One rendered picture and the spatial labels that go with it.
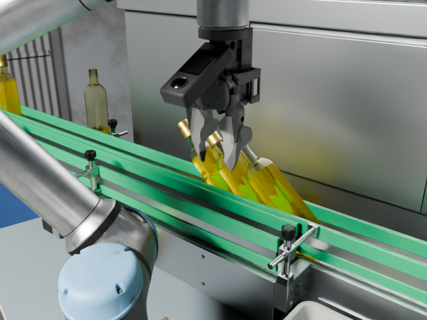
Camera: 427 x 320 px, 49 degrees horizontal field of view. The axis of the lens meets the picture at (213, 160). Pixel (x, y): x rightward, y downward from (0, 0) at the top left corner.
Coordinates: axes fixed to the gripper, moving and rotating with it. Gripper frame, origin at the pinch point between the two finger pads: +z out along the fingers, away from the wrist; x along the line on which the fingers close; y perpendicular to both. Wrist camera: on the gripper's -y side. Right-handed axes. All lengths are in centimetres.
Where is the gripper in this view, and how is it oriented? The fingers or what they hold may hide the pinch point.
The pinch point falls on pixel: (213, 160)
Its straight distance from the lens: 73.8
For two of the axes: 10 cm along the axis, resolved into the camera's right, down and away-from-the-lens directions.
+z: 0.0, 9.2, 3.9
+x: -7.7, -2.5, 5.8
